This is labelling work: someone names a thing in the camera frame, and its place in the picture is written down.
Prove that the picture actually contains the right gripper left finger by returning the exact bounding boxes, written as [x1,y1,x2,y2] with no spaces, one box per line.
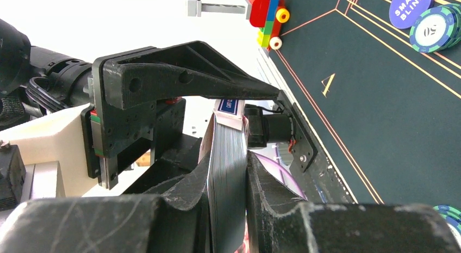
[1,157,209,252]

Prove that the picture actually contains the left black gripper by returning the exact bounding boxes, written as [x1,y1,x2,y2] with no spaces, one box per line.
[82,41,279,194]

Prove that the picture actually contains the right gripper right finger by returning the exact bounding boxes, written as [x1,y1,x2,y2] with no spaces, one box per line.
[247,152,460,252]

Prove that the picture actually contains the stack of playing cards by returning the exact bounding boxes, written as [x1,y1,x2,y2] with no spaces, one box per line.
[199,115,247,252]

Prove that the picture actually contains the green blue chips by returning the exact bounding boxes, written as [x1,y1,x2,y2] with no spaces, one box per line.
[409,3,460,53]

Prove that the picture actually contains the purple small blind button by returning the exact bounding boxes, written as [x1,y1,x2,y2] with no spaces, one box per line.
[389,0,434,29]

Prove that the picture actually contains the green blue chip stack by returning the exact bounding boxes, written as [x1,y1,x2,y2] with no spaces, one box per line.
[433,205,460,245]

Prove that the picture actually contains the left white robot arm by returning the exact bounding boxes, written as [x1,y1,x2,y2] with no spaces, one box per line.
[1,21,279,196]

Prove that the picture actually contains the colourful toy block stack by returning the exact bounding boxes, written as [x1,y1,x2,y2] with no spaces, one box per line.
[248,0,290,51]

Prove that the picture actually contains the green poker table mat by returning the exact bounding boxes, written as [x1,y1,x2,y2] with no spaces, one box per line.
[270,0,460,207]

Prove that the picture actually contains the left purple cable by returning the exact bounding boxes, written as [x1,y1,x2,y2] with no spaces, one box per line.
[253,152,307,202]

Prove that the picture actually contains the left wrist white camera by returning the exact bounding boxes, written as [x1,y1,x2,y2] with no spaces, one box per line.
[1,104,97,211]

